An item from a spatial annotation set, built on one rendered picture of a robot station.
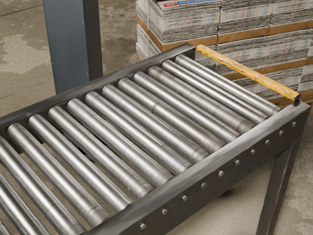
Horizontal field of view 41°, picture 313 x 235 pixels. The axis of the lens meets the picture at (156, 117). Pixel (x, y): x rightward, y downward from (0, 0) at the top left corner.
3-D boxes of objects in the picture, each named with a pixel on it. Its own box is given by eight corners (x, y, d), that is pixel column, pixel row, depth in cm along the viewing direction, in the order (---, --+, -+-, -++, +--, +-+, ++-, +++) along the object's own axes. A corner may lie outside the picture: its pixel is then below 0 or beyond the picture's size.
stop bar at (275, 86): (201, 48, 158) (201, 43, 156) (300, 98, 132) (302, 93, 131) (195, 50, 156) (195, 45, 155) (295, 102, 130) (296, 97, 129)
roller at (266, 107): (175, 67, 157) (183, 57, 158) (279, 127, 130) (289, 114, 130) (169, 60, 153) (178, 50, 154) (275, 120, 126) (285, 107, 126)
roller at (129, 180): (61, 114, 131) (58, 101, 128) (160, 203, 103) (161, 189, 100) (46, 120, 128) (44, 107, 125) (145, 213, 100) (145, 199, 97)
